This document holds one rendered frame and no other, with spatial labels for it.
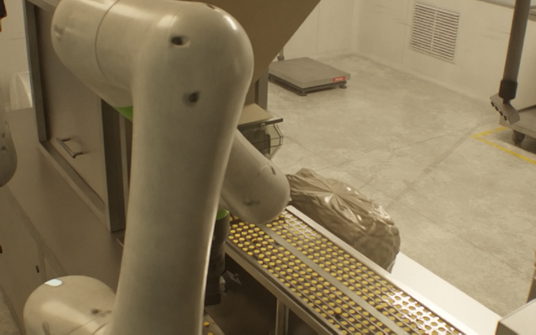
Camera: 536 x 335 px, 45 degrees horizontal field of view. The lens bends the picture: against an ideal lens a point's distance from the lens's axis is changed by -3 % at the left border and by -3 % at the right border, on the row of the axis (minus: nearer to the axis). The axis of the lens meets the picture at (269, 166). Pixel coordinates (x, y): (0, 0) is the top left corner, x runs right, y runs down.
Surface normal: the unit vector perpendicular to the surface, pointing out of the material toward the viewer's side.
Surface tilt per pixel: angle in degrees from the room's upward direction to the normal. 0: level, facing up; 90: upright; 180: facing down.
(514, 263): 0
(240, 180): 103
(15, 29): 90
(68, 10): 53
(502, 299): 0
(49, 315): 21
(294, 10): 118
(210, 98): 93
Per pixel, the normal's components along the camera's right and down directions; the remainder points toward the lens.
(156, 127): -0.43, 0.28
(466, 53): -0.82, 0.22
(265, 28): 0.48, 0.75
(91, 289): 0.18, -0.94
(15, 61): 0.57, 0.37
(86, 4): -0.38, -0.40
